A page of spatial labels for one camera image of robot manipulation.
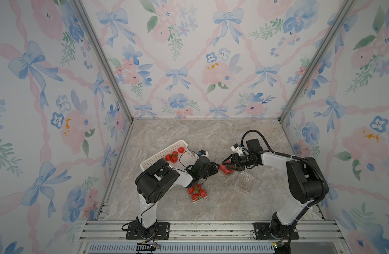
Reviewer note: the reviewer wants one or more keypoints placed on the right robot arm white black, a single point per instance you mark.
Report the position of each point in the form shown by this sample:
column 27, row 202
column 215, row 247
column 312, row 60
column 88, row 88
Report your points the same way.
column 305, row 180

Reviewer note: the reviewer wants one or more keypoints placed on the aluminium corner post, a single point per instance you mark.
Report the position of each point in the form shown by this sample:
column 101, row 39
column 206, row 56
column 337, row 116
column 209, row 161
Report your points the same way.
column 339, row 19
column 99, row 52

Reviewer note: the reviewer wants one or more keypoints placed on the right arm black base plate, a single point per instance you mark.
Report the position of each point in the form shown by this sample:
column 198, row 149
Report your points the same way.
column 274, row 231

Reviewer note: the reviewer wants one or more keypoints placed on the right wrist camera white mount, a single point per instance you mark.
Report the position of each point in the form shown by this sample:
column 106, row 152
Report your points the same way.
column 252, row 146

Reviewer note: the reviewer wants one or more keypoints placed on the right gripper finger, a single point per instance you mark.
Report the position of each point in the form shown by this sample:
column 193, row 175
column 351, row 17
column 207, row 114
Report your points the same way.
column 231, row 167
column 229, row 159

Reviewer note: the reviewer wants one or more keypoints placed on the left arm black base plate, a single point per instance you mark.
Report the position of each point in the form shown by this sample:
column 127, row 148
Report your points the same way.
column 135, row 231

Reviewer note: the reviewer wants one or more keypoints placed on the clear plastic clamshell container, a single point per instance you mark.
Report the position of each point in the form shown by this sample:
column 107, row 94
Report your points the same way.
column 195, row 192

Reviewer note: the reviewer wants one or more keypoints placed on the white perforated plastic basket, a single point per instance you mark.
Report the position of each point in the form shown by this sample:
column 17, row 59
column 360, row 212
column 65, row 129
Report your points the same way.
column 184, row 158

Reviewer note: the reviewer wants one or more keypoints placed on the aluminium mounting rail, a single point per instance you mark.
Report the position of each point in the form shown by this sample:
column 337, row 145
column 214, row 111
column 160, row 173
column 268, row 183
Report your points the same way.
column 211, row 237

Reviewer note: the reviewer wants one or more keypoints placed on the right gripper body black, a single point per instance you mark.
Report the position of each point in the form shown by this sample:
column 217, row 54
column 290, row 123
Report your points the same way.
column 242, row 161

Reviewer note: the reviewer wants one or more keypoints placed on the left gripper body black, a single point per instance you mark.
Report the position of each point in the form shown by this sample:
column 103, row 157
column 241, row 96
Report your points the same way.
column 208, row 172

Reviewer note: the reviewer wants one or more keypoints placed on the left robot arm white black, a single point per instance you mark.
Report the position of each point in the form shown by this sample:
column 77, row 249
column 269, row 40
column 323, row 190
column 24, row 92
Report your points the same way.
column 153, row 183

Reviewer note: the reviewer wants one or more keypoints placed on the clear plastic clamshell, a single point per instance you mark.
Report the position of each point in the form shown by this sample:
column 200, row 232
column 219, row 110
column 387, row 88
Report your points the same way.
column 244, row 181
column 225, row 170

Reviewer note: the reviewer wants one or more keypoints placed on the right aluminium corner post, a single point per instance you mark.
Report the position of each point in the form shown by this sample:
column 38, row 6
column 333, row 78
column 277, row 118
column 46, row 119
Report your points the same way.
column 339, row 19

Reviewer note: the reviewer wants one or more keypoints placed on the left aluminium corner post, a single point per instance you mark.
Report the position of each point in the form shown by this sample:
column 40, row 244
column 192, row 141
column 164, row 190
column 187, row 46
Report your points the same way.
column 99, row 52

